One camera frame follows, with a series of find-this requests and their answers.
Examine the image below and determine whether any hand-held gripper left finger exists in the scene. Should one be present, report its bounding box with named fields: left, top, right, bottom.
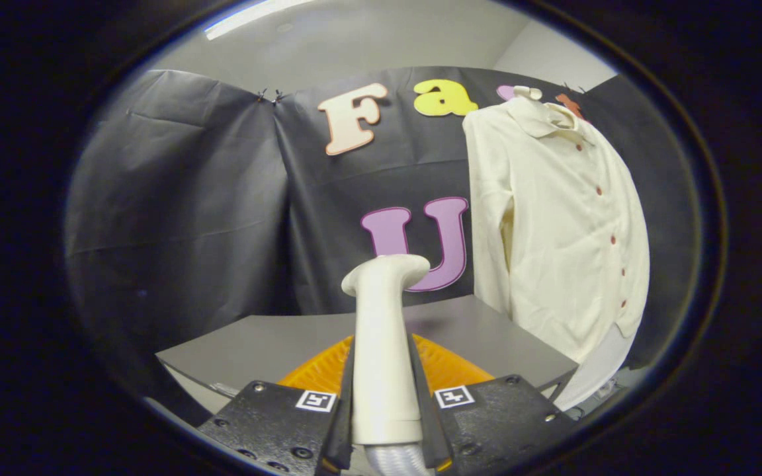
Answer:
left=197, top=335, right=357, bottom=476

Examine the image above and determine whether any cream button shirt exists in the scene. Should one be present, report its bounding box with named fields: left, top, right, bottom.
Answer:
left=462, top=96, right=651, bottom=364

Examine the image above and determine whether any white plastic hanger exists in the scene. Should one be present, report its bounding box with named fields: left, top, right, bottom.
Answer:
left=512, top=85, right=578, bottom=130

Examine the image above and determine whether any white hanging cloth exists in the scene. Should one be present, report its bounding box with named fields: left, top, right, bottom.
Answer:
left=553, top=321, right=636, bottom=412

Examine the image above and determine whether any grey cabinet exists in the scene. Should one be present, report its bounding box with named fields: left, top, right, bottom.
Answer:
left=156, top=294, right=580, bottom=424

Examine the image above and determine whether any white garment steamer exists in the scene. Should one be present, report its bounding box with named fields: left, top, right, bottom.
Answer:
left=341, top=255, right=432, bottom=476

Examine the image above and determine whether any ceiling light panel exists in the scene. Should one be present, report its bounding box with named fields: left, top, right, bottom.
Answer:
left=205, top=0, right=316, bottom=41

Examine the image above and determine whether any black backdrop cloth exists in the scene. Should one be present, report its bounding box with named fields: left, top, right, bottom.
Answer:
left=63, top=66, right=699, bottom=430

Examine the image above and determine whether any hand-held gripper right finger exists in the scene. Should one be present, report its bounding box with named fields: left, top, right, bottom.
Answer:
left=409, top=334, right=578, bottom=476

